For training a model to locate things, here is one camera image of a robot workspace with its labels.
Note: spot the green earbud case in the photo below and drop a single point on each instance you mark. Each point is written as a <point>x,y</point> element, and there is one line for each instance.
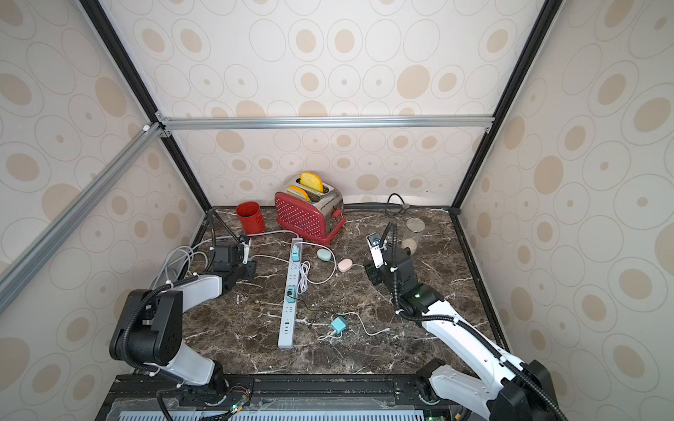
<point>324,255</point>

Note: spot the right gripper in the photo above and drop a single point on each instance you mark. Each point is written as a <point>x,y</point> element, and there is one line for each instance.
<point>390,258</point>

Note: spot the white power strip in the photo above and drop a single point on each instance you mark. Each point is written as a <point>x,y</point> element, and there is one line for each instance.
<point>286,331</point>

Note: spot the pink earbud case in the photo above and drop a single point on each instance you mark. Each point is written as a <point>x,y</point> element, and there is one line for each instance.
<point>345,265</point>

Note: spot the left aluminium rail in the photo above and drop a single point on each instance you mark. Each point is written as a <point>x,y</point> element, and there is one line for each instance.
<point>29,264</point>

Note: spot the front yellow toast slice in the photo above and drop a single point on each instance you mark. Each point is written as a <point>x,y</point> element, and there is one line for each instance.
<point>298,192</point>

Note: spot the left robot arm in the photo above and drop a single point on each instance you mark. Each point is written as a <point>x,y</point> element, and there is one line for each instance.
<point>149,334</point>

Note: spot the red toaster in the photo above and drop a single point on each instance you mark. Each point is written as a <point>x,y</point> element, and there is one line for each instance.
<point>319,220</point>

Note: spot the rear yellow toast slice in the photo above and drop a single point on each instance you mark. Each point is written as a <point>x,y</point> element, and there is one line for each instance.
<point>312,181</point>

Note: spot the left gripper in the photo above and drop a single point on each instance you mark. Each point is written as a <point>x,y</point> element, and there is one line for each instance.
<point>251,270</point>

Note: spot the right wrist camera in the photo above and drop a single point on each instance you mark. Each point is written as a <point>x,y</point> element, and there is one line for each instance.
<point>375,244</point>

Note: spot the horizontal aluminium rail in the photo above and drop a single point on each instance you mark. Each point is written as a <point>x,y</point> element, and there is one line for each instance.
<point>342,122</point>

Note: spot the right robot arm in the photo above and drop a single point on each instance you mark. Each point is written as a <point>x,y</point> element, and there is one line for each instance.
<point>463,337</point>

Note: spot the red metal cup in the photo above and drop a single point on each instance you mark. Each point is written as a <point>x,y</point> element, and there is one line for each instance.
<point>251,217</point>

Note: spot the yellow toast slice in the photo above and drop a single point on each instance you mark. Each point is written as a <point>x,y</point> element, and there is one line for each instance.
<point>312,181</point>
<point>298,192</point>

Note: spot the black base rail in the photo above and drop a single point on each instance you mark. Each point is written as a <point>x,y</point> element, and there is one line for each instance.
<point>278,397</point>

